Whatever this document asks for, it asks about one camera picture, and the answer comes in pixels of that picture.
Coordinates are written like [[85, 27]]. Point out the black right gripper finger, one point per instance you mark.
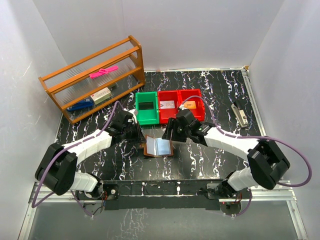
[[175, 134], [168, 131]]

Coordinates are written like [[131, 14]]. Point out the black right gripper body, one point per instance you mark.
[[185, 132]]

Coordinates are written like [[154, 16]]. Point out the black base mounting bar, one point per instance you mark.
[[205, 194]]

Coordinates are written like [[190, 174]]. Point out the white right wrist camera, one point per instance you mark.
[[182, 107]]

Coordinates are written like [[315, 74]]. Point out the wooden shelf rack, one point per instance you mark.
[[72, 83]]

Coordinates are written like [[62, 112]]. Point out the white red small box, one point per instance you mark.
[[101, 95]]

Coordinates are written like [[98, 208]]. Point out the grey metal stapler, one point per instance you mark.
[[240, 115]]

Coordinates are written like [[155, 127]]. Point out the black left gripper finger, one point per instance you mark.
[[138, 135], [142, 145]]

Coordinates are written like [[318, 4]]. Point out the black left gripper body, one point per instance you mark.
[[130, 134]]

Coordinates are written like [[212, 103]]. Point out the red plastic bin middle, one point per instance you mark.
[[165, 114]]

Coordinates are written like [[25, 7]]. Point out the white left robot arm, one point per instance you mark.
[[58, 167]]

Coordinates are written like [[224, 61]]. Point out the green plastic bin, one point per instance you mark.
[[146, 104]]

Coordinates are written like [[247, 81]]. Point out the white card in bin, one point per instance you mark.
[[167, 104]]

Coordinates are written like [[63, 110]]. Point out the orange card in bin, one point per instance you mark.
[[191, 104]]

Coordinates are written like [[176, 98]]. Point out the blue stapler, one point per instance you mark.
[[85, 103]]

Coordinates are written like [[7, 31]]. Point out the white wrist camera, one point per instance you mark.
[[134, 112], [182, 107]]

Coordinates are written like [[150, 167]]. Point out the brown leather card holder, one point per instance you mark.
[[149, 149]]

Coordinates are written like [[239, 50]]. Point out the red plastic bin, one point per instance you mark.
[[193, 95], [165, 114]]

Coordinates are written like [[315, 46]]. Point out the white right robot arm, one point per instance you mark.
[[267, 163]]

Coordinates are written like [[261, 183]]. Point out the red plastic bin right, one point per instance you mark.
[[193, 95]]

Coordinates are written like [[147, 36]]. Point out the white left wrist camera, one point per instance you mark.
[[134, 112]]

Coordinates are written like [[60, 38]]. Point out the pink plastic clip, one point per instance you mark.
[[103, 71]]

